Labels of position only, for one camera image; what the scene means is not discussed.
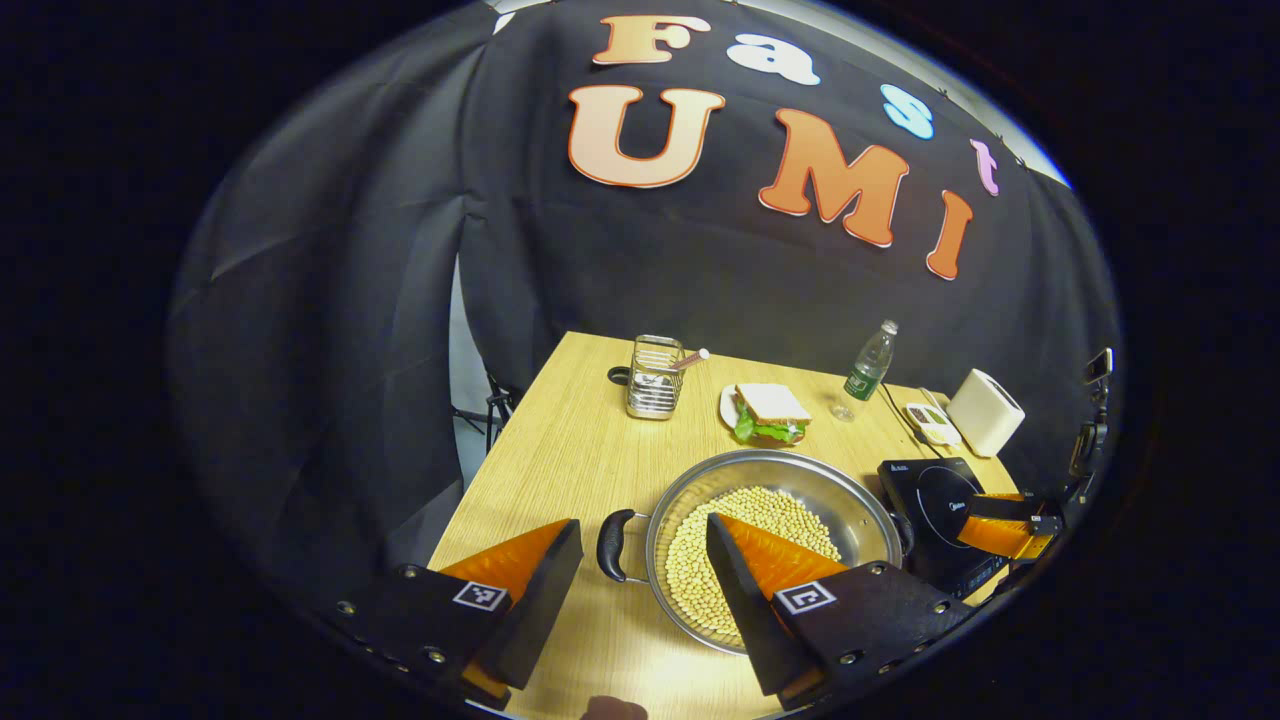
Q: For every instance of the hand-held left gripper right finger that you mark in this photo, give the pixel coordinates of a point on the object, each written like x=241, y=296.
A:
x=745, y=620

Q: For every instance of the pink stick in holder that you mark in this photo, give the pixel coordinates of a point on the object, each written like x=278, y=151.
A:
x=693, y=358

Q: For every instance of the black tripod with camera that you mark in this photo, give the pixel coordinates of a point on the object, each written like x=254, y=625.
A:
x=1095, y=400

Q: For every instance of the black backdrop stand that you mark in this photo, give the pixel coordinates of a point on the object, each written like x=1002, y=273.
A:
x=497, y=415

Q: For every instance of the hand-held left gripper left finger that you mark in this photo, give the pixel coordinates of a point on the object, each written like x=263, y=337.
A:
x=540, y=610

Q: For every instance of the small white plate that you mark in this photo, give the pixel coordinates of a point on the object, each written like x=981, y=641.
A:
x=726, y=408

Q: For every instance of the black induction cooktop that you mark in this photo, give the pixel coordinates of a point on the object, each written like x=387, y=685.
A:
x=925, y=490

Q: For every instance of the white toaster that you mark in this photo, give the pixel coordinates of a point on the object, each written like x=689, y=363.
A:
x=985, y=412

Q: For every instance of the black backdrop cloth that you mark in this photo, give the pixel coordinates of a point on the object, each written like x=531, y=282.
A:
x=350, y=250

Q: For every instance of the small white tray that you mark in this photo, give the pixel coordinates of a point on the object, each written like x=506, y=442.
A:
x=930, y=422

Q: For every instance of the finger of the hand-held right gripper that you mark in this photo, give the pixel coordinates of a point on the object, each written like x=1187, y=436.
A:
x=1000, y=540
x=1005, y=505

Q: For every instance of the clear plastic water bottle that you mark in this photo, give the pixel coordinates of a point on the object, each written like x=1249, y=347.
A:
x=868, y=372

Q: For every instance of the pile of yellow soybeans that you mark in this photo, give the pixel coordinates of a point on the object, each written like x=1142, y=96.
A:
x=760, y=505

